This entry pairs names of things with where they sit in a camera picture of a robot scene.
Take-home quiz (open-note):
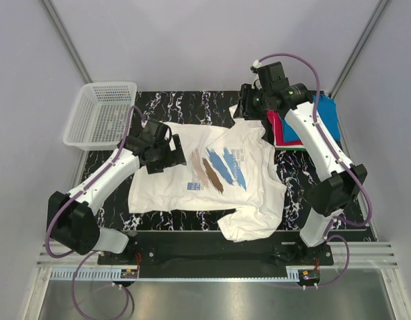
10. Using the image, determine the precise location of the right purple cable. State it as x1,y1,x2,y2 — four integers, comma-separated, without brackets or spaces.
253,53,373,288

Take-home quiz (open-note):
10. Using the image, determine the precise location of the black marble pattern mat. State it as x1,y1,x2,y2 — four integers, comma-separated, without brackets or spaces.
57,89,379,242

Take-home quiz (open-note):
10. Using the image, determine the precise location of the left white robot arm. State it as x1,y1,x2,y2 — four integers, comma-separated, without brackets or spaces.
45,119,186,259

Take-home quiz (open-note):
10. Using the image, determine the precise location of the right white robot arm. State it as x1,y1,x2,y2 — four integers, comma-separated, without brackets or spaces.
234,61,367,247

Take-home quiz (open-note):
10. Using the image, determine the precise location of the left small circuit board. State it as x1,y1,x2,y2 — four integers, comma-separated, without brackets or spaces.
121,269,139,279

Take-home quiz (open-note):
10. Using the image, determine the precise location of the green folded t shirt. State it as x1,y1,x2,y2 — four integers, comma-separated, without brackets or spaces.
275,145,306,151

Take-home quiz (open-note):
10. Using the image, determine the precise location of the white plastic basket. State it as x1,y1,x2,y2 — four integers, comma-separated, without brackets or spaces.
63,81,137,151

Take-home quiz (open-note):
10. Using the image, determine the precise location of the red folded t shirt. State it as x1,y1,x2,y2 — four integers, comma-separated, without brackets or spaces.
267,111,302,146

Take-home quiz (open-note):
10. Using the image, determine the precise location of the right small circuit board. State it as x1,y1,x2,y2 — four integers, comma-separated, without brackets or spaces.
300,269,320,281

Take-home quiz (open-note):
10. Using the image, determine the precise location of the blue folded t shirt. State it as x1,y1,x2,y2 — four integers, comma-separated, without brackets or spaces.
280,94,342,144

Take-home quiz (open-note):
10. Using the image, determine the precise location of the white slotted cable duct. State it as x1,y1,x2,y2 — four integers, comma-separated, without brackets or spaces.
51,267,300,283

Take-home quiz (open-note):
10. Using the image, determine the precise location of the aluminium rail profile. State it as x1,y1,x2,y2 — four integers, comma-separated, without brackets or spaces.
35,241,398,269

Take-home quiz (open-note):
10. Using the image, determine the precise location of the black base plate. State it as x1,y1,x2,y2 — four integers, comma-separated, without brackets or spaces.
97,231,334,267

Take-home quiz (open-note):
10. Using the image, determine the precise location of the small circuit board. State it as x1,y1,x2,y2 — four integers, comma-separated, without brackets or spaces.
300,269,320,281
121,269,139,279

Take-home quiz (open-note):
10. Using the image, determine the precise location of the white printed t shirt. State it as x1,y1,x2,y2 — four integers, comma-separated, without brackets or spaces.
128,119,286,242

